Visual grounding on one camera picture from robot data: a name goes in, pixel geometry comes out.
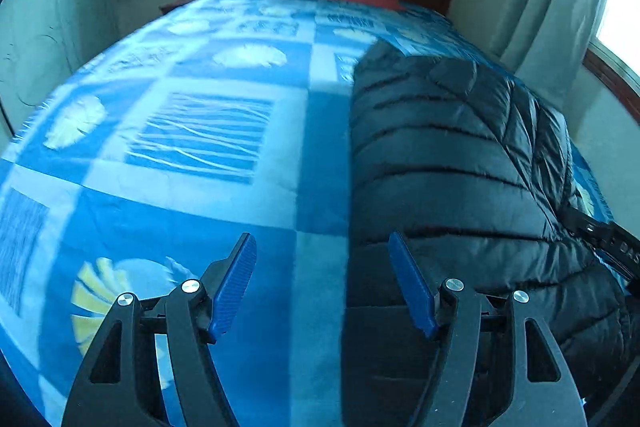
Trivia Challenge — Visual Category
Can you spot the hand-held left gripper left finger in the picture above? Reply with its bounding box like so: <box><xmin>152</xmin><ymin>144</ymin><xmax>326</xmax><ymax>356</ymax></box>
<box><xmin>61</xmin><ymin>232</ymin><xmax>258</xmax><ymax>427</ymax></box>

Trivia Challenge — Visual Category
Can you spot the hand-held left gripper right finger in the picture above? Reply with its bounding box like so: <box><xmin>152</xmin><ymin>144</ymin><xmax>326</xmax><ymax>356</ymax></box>
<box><xmin>387</xmin><ymin>231</ymin><xmax>588</xmax><ymax>427</ymax></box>

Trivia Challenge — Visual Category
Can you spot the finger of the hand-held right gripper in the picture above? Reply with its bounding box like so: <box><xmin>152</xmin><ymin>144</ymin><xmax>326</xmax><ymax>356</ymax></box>
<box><xmin>564</xmin><ymin>206</ymin><xmax>615</xmax><ymax>253</ymax></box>

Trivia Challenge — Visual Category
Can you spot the black puffer jacket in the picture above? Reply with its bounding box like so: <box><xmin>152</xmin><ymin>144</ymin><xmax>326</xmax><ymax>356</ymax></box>
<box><xmin>340</xmin><ymin>39</ymin><xmax>635</xmax><ymax>427</ymax></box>

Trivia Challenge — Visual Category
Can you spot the blue patterned bedspread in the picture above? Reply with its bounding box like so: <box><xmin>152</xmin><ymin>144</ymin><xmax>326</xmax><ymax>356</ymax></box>
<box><xmin>0</xmin><ymin>0</ymin><xmax>613</xmax><ymax>427</ymax></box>

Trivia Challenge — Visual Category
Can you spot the long grey curtain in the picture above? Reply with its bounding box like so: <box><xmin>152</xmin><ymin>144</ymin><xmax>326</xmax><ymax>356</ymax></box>
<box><xmin>489</xmin><ymin>0</ymin><xmax>617</xmax><ymax>135</ymax></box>

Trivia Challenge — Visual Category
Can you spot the wardrobe with circle-patterned door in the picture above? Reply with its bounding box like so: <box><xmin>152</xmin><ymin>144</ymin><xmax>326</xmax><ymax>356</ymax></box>
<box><xmin>0</xmin><ymin>0</ymin><xmax>123</xmax><ymax>152</ymax></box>

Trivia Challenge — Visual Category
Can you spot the bright window with brown frame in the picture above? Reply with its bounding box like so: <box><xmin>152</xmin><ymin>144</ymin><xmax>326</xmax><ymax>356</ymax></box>
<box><xmin>582</xmin><ymin>0</ymin><xmax>640</xmax><ymax>122</ymax></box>

